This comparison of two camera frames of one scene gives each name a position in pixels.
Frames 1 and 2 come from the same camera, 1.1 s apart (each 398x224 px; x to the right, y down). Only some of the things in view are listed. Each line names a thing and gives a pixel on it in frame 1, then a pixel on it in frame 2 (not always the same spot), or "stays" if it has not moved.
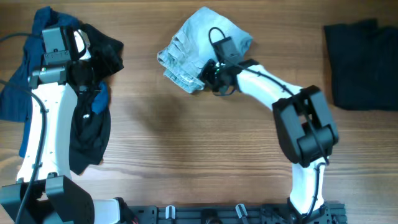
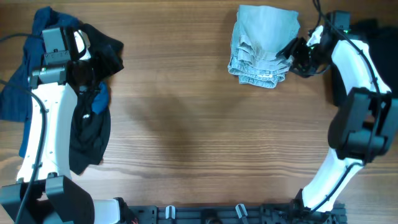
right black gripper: x=205 y=75 to x=293 y=48
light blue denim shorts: x=184 y=56 to x=259 y=34
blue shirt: x=15 y=91 stays
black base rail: x=245 y=214 stays
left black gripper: x=87 y=84 stays
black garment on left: x=90 y=139 stays
